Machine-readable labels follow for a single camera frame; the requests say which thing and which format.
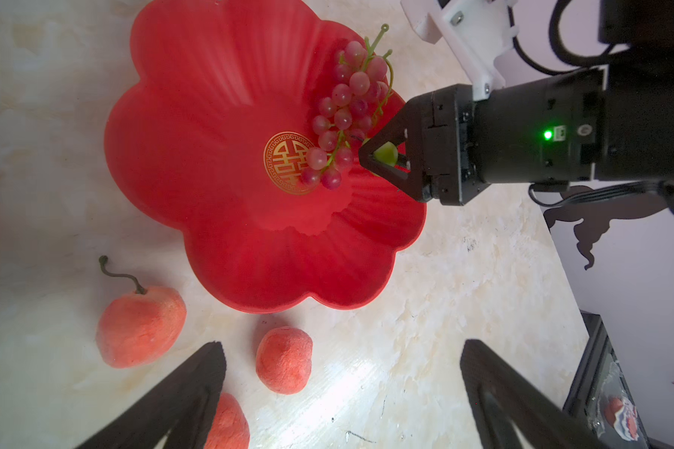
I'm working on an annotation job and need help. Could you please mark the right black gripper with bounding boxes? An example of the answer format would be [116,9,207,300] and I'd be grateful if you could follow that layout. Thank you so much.
[358,84,484,206]

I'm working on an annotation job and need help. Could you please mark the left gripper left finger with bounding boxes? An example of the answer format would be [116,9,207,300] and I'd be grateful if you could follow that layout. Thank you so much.
[81,342,227,448]

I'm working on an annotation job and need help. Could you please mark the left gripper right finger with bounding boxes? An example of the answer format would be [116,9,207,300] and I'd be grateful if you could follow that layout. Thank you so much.
[460,339,606,448]

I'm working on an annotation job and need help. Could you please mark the green pear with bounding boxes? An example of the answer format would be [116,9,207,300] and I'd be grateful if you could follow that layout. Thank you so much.
[373,141,399,167]

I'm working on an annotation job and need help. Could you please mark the purple fake grape bunch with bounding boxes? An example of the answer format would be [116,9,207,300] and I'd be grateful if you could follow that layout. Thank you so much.
[299,24,394,190]

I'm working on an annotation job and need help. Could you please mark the red flower-shaped fruit bowl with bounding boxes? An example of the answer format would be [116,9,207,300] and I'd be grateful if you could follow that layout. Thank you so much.
[105,1,426,314]

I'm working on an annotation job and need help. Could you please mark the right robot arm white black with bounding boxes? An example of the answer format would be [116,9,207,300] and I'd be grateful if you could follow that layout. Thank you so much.
[359,1,674,215]

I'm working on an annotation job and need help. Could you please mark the fake peach left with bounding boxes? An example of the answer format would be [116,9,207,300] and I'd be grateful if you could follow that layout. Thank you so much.
[203,393,250,449]

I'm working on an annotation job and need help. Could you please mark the fake peach near bowl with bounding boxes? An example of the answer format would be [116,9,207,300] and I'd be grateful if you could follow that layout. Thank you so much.
[95,256,186,369]

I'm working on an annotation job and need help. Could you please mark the fake peach middle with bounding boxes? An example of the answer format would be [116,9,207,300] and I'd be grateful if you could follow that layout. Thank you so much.
[256,327,314,395]

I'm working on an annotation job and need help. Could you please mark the round pink cartoon sticker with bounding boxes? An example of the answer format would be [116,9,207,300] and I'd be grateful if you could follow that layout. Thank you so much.
[603,397,640,442]

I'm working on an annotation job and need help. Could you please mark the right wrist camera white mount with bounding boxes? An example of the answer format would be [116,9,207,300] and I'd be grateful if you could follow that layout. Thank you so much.
[401,0,519,101]

